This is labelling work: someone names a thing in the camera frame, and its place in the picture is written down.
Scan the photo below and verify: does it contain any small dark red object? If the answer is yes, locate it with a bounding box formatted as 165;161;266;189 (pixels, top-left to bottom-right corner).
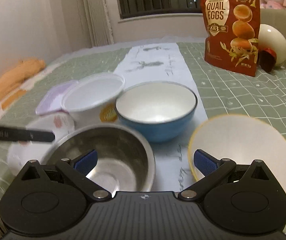
259;48;277;73

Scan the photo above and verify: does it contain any stainless steel bowl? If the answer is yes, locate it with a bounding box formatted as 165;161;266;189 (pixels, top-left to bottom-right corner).
42;124;155;195

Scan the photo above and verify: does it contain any white floral plate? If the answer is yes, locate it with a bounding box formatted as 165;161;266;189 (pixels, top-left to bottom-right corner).
7;113;74;175

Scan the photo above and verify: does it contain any red rectangular foil tray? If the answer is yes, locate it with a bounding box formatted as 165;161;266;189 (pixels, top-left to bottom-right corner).
35;80;79;115

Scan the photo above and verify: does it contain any white egg shaped lamp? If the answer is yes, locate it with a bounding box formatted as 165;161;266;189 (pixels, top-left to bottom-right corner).
259;24;286;67

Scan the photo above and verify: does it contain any blue ceramic bowl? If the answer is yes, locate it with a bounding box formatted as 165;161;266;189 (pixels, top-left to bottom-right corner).
115;81;198;143

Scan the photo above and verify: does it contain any white plastic noodle bowl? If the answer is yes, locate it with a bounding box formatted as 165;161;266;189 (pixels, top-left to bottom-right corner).
61;73;125;127

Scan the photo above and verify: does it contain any beige curtain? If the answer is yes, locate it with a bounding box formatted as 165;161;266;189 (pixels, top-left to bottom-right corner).
76;0;114;48

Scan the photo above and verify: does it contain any green checked tablecloth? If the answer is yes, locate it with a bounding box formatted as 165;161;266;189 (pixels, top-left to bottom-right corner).
0;42;286;240

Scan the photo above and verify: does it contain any white deer table runner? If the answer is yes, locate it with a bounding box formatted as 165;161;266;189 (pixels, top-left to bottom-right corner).
114;43;208;192

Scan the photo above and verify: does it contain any red quail eggs bag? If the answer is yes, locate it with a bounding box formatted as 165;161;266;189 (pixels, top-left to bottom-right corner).
200;0;260;76

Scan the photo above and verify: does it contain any orange cloth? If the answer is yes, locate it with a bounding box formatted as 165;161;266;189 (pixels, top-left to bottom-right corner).
0;58;46;101

